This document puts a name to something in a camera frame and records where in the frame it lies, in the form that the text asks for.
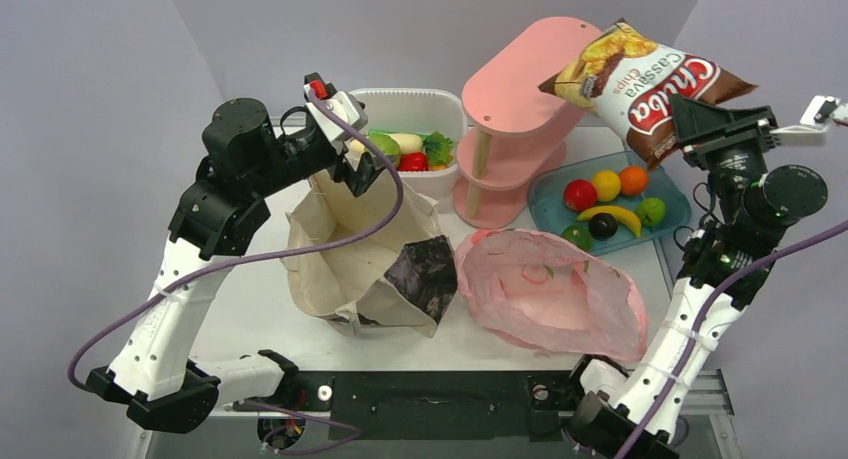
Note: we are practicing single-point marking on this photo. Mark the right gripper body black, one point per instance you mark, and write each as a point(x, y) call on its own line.
point(736, 150)

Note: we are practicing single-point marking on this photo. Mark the red apple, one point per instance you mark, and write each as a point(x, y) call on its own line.
point(579, 195)

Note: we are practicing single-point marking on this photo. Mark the orange fruit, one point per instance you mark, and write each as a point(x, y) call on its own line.
point(634, 180)

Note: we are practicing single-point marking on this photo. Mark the dark avocado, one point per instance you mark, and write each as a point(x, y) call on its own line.
point(603, 226)

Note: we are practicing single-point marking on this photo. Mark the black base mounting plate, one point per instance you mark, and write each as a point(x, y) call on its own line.
point(442, 405)

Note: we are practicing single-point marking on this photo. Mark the red can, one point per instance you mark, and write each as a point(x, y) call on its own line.
point(627, 80)

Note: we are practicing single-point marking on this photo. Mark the yellow lemon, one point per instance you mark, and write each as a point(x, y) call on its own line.
point(607, 185)

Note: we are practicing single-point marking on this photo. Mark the small green lime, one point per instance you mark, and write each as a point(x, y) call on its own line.
point(579, 236)

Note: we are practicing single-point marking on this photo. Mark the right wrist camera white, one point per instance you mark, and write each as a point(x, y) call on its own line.
point(814, 124)

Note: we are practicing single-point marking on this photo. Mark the green apple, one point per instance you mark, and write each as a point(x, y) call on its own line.
point(651, 211)

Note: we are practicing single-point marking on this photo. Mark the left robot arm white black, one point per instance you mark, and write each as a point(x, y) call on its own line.
point(162, 388)

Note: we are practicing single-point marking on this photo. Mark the beige canvas tote bag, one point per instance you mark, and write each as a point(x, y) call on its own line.
point(400, 274)

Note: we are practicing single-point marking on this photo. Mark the teal plastic tray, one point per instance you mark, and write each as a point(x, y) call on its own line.
point(547, 207)

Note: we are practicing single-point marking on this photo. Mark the pink three-tier shelf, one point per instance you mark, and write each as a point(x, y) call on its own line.
point(517, 130)

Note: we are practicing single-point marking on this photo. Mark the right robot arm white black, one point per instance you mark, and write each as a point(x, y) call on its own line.
point(727, 259)

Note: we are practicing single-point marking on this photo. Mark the white plastic tub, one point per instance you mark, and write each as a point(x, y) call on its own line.
point(418, 111)

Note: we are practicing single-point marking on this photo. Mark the white radish with leaves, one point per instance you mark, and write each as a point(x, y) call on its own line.
point(438, 147)

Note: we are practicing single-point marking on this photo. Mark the red bell pepper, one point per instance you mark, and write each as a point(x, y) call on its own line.
point(414, 162)

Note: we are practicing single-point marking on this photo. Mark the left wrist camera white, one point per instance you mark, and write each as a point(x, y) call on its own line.
point(334, 112)

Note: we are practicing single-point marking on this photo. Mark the yellow banana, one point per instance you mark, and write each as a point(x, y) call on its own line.
point(620, 214)

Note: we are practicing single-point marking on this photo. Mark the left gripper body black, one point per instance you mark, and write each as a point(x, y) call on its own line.
point(298, 157)

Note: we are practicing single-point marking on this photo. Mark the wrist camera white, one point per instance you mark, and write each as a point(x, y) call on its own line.
point(334, 112)
point(814, 124)

